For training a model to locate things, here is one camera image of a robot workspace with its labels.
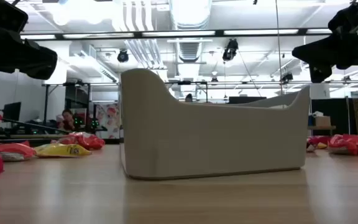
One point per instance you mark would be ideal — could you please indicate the orange candy wrapper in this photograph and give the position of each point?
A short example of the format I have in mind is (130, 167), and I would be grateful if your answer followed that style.
(85, 141)
(8, 151)
(350, 143)

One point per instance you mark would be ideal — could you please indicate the light grey plastic bin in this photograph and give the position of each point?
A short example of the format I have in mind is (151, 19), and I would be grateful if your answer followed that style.
(213, 140)

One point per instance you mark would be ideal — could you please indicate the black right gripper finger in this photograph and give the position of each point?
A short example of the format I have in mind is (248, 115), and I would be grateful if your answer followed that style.
(315, 54)
(320, 74)

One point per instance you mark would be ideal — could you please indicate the yellow candy packet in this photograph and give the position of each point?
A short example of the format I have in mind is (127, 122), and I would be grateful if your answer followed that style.
(61, 150)

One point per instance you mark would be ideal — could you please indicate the black aluminium table frame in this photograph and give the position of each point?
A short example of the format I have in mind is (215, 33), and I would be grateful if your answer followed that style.
(110, 141)

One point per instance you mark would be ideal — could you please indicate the black computer monitor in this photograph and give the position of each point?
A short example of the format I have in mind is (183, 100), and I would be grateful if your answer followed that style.
(11, 111)

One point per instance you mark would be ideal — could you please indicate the black partition panel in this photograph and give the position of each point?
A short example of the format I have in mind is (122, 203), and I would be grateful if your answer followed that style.
(337, 115)

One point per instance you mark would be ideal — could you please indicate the background wooden table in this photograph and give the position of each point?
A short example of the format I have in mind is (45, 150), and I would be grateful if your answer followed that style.
(322, 127)

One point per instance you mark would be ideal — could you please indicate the cardboard box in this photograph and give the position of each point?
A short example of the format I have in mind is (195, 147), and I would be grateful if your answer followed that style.
(322, 121)

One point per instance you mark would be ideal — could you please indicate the black wide monitor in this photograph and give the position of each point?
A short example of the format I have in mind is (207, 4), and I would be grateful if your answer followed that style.
(247, 99)

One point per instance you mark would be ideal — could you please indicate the person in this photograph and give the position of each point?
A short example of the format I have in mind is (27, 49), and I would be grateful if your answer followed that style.
(68, 119)
(188, 98)

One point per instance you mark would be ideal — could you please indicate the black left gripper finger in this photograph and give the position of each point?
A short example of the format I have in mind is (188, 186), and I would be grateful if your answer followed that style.
(42, 74)
(42, 59)

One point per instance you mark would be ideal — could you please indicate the black overhead crossbar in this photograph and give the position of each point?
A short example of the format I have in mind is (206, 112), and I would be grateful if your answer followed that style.
(135, 34)

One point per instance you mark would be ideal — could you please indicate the floral poster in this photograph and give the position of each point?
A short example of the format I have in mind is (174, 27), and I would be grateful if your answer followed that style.
(109, 119)

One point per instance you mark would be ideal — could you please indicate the black metal workstation frame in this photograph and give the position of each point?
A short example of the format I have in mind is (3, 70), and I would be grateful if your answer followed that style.
(46, 102)

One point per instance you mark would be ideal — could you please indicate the black ceiling spotlight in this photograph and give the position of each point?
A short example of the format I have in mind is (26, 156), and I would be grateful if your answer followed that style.
(286, 77)
(230, 49)
(122, 56)

